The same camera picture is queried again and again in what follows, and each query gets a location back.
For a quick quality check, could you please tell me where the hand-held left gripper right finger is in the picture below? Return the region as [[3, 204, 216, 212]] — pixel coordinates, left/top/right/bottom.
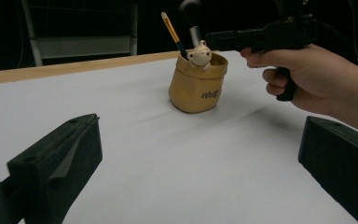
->
[[297, 116, 358, 224]]

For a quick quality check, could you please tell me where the white metal desk frame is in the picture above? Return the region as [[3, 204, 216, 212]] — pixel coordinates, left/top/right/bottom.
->
[[20, 0, 139, 67]]

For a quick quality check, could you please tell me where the white table sheet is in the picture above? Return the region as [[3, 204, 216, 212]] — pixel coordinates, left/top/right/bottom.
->
[[0, 50, 358, 224]]

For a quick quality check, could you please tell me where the thin black-handled brush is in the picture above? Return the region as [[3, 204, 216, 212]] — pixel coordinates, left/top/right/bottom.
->
[[160, 11, 189, 61]]

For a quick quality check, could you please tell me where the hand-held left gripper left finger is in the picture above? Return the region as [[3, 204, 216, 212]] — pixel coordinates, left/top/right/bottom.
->
[[7, 113, 103, 224]]

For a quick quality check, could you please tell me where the tan cup with bear figure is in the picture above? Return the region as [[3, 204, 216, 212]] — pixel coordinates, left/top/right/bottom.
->
[[168, 39, 229, 114]]

